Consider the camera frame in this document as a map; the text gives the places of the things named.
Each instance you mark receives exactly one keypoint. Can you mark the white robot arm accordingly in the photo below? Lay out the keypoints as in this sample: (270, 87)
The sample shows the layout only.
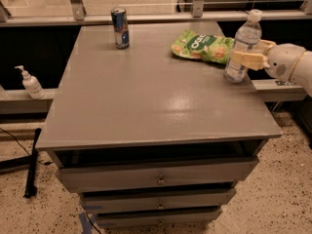
(307, 62)

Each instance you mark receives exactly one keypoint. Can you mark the blue energy drink can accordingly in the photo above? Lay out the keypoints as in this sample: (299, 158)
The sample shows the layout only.
(120, 24)

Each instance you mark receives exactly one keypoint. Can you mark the bottom grey drawer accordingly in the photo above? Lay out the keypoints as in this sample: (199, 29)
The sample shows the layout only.
(157, 217)

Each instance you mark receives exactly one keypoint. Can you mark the grey drawer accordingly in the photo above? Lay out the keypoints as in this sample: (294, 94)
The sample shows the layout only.
(160, 201)
(157, 217)
(150, 175)

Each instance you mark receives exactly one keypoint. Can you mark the white pump dispenser bottle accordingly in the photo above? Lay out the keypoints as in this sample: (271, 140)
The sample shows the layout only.
(31, 83)

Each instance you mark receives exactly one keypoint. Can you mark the blue tape strip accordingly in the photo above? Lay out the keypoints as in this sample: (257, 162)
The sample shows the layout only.
(86, 224)

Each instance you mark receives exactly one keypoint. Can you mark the middle grey drawer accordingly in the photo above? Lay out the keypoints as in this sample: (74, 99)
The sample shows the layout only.
(160, 201)

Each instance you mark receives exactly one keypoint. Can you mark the grey drawer cabinet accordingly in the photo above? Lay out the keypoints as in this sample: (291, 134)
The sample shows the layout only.
(143, 105)

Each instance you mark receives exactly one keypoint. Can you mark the black floor bar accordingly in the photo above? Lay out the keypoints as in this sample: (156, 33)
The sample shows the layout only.
(30, 188)

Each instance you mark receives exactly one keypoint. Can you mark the green rice chip bag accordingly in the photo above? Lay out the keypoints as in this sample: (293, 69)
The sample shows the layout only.
(209, 48)

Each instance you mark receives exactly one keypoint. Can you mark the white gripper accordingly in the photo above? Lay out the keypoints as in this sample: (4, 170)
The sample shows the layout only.
(282, 60)

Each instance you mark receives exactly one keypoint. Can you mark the clear plastic water bottle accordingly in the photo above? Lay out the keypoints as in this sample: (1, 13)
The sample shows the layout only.
(246, 37)

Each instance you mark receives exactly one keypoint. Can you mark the top grey drawer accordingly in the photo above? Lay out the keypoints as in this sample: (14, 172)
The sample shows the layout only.
(150, 175)

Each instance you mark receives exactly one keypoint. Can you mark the metal rail bracket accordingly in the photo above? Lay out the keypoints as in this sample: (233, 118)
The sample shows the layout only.
(284, 83)

